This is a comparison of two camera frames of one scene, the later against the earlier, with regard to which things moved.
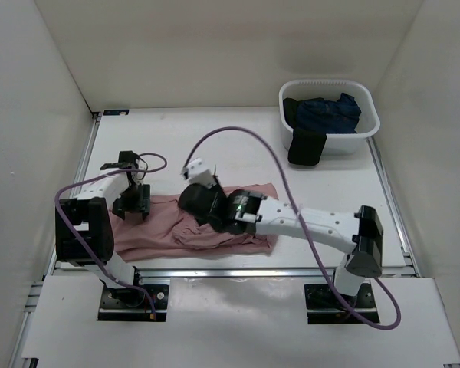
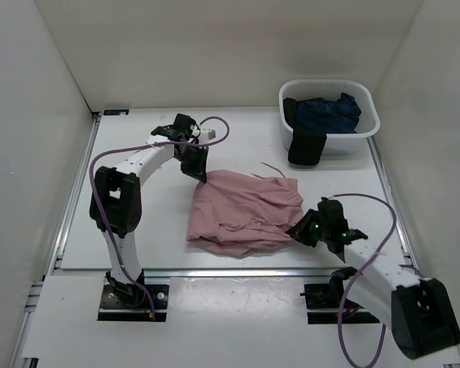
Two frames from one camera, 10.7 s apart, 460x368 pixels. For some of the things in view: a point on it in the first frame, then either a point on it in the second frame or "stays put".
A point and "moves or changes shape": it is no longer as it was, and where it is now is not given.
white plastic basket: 339,144 stays put
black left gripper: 142,203 → 198,170
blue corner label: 118,112 stays put
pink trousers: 167,231 moves or changes shape
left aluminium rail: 90,139 stays put
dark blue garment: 340,116 stays put
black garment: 307,146 stays put
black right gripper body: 216,188 → 317,231
